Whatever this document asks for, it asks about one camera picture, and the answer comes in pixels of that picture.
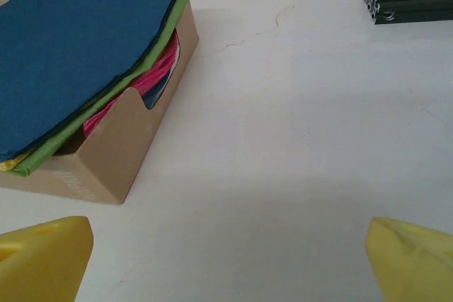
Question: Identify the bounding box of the dark blue paper napkin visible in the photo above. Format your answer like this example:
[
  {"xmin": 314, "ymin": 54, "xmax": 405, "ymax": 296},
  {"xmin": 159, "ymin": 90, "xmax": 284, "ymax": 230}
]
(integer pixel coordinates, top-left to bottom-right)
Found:
[{"xmin": 0, "ymin": 0, "xmax": 182, "ymax": 163}]

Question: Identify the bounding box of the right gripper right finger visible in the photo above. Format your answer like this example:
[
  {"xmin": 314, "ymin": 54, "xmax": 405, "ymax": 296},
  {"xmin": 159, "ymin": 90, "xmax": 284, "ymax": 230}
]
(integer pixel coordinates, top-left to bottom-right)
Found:
[{"xmin": 365, "ymin": 216, "xmax": 453, "ymax": 302}]

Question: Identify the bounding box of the pink paper napkin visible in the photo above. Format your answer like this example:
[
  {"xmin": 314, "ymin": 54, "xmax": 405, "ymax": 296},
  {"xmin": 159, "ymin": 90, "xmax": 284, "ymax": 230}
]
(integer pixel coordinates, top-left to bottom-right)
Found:
[{"xmin": 83, "ymin": 0, "xmax": 185, "ymax": 139}]

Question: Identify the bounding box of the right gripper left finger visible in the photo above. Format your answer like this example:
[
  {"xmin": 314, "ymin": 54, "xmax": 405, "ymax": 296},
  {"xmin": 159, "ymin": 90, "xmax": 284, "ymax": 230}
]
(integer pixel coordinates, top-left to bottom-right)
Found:
[{"xmin": 0, "ymin": 216, "xmax": 94, "ymax": 302}]

